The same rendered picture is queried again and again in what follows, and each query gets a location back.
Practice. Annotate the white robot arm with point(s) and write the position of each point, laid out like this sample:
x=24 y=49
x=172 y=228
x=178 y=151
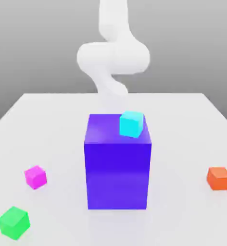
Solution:
x=113 y=55

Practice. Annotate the small orange cube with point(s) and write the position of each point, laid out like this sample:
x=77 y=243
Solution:
x=219 y=179

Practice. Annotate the small cyan cube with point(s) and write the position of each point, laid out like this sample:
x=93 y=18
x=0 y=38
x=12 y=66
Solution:
x=130 y=125

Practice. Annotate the small magenta cube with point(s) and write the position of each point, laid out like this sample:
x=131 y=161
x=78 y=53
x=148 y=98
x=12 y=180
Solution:
x=35 y=177

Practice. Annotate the large purple box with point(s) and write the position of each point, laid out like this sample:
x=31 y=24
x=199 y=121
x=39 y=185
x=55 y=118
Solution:
x=117 y=173

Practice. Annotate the small green cube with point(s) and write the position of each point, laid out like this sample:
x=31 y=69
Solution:
x=13 y=223

